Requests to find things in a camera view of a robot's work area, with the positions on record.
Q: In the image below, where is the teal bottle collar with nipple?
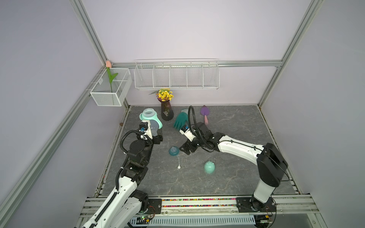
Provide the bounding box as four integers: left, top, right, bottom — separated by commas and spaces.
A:
169, 146, 180, 156

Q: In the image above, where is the mint bottle handle ring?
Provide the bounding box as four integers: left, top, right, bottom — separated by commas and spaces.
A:
139, 108, 163, 130

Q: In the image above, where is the clear baby bottle body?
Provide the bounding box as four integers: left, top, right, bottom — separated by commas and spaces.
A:
139, 108, 163, 136

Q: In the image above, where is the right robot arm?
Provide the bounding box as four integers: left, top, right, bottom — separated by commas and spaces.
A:
180, 122, 288, 211

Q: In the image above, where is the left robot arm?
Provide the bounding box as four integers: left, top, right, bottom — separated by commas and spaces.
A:
83, 130, 163, 228

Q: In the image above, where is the green garden glove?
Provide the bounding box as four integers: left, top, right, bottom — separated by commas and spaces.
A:
174, 109, 188, 131

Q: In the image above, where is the dark glass vase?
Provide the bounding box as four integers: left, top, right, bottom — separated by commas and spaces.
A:
161, 101, 174, 121

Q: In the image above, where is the mint bottle cap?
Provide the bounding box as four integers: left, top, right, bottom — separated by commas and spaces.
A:
204, 161, 215, 174

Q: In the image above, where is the yellow flower bouquet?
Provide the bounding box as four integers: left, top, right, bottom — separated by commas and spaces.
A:
150, 88, 174, 102

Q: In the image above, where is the green circuit board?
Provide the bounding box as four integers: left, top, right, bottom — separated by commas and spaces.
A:
136, 217, 150, 225

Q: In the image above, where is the artificial pink tulip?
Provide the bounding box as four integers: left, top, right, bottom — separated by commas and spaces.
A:
106, 60, 118, 93

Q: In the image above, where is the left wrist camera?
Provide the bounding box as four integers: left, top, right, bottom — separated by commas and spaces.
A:
139, 120, 153, 140

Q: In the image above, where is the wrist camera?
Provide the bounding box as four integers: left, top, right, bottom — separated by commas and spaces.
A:
139, 120, 153, 140
179, 125, 196, 142

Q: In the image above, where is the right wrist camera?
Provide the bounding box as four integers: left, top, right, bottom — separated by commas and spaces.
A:
179, 125, 196, 142

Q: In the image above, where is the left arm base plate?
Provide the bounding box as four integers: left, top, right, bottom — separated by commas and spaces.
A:
138, 198, 162, 215

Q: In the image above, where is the white mesh wall basket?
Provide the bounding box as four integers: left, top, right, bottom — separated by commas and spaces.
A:
90, 67, 132, 107

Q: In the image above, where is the white wire wall shelf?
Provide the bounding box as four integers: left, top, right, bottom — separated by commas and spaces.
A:
134, 59, 220, 90

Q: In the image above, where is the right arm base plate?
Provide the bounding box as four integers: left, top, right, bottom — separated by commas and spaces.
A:
236, 196, 277, 212

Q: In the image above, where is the white ventilated cable duct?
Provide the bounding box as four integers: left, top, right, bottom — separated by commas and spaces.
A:
129, 215, 256, 228

